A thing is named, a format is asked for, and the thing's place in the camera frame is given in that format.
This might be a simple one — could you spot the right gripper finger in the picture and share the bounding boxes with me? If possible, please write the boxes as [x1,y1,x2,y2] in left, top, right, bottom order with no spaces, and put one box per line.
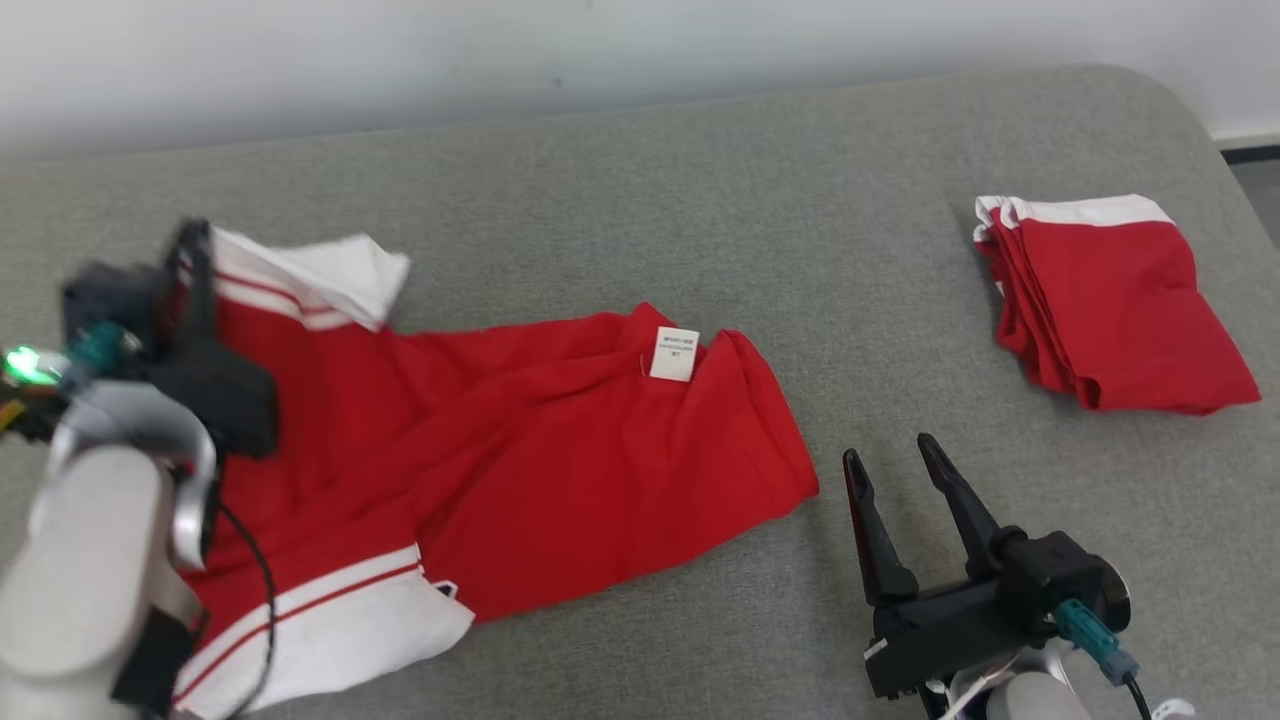
[915,431,1031,583]
[841,447,921,608]

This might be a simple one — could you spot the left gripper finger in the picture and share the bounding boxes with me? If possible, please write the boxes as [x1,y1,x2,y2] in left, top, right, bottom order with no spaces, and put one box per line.
[164,219,218,349]

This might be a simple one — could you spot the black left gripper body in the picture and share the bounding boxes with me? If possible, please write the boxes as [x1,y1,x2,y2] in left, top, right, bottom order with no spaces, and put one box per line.
[148,335,283,463]

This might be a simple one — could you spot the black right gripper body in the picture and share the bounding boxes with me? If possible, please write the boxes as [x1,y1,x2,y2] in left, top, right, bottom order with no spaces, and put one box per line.
[862,572,1063,703]

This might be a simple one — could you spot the red shirt with white sleeves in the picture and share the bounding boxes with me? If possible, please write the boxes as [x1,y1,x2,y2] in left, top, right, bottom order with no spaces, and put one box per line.
[163,224,822,720]

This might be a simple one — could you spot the folded red garment white band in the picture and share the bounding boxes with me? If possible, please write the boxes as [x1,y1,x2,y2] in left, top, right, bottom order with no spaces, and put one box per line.
[972,192,1264,417]

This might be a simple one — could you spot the grey fabric sofa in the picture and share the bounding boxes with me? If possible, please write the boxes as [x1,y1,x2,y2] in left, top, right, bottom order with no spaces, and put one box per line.
[0,64,1280,720]

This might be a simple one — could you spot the white red wire bundle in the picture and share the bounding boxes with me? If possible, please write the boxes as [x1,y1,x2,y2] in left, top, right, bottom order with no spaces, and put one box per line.
[922,652,1023,720]

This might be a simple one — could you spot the teal left camera connector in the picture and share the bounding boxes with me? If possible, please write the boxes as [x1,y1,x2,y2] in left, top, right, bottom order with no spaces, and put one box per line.
[63,318,143,389]

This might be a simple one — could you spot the teal camera connector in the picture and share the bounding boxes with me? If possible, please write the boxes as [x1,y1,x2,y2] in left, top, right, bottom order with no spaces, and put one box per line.
[63,318,143,389]
[1053,597,1142,688]

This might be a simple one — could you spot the teal right camera connector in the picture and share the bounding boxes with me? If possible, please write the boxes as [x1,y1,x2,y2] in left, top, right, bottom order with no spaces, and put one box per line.
[1053,597,1142,688]

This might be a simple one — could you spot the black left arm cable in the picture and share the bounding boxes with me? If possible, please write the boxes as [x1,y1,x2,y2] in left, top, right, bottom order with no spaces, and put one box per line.
[212,498,279,720]

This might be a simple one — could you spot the white black wall baseboard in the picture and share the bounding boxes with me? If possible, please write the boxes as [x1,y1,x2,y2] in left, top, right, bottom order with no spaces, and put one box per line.
[1208,122,1280,167]

